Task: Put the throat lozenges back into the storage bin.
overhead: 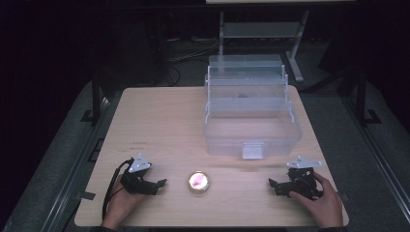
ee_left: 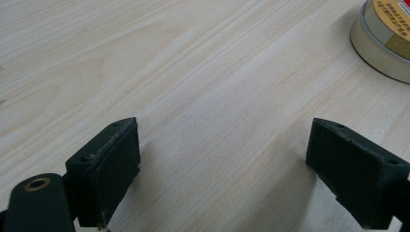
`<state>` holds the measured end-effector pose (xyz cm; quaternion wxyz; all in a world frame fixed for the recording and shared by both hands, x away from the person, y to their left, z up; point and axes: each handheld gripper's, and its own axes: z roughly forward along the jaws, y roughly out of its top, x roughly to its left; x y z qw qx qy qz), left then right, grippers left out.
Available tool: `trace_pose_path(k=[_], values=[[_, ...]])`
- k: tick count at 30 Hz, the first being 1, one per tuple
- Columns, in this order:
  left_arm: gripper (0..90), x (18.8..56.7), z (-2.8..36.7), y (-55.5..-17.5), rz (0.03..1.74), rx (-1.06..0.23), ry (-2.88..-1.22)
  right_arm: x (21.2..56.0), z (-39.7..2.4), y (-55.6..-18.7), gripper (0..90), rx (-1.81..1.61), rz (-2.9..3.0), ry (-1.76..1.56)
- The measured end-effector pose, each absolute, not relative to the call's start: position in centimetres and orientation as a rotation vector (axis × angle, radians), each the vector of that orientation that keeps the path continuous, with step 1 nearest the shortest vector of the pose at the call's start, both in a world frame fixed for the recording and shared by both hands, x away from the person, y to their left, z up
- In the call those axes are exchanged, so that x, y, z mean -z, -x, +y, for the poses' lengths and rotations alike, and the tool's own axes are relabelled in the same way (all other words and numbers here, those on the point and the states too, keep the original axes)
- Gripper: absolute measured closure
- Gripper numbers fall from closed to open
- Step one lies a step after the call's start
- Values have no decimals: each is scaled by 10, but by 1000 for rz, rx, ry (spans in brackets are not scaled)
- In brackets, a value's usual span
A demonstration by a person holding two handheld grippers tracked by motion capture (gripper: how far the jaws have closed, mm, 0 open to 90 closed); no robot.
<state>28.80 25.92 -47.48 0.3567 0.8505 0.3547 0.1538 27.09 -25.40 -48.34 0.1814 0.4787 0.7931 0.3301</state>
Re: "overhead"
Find person's right hand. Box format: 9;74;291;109
288;171;344;229

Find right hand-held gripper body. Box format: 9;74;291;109
285;156;324;201

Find clear plastic tiered storage box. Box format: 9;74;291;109
203;53;304;161

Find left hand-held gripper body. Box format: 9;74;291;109
120;153;159;195

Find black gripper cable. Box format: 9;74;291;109
102;157;135;222

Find small round jar pink lid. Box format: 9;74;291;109
187;170;211;195

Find floor cables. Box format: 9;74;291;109
166;38;220;87

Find grey tape strip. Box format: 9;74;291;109
74;190;97;201

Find black frame post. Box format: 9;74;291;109
353;72;383;126
79;72;108;124

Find grey metal stand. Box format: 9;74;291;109
219;10;311;83

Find aluminium rail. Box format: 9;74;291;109
341;96;410;216
40;96;112;232

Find person's left hand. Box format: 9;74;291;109
101;175;151;231

